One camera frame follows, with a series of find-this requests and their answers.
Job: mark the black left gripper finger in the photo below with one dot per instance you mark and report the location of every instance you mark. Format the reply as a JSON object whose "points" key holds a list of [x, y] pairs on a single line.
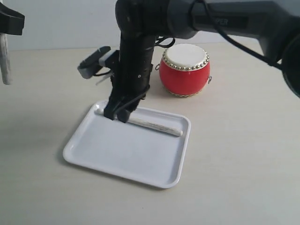
{"points": [[11, 21]]}

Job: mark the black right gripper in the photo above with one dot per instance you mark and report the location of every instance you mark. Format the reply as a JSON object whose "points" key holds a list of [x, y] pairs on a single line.
{"points": [[132, 77]]}

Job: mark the white drumstick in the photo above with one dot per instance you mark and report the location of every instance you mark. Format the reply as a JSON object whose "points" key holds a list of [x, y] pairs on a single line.
{"points": [[4, 60], [152, 124]]}

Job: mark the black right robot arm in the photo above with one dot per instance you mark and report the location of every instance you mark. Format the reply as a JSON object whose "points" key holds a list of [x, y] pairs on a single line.
{"points": [[266, 29]]}

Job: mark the small red drum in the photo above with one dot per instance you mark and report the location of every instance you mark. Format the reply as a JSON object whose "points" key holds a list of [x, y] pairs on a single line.
{"points": [[184, 69]]}

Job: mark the white rectangular plastic tray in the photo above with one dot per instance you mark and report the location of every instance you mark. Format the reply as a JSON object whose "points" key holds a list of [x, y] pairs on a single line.
{"points": [[128, 151]]}

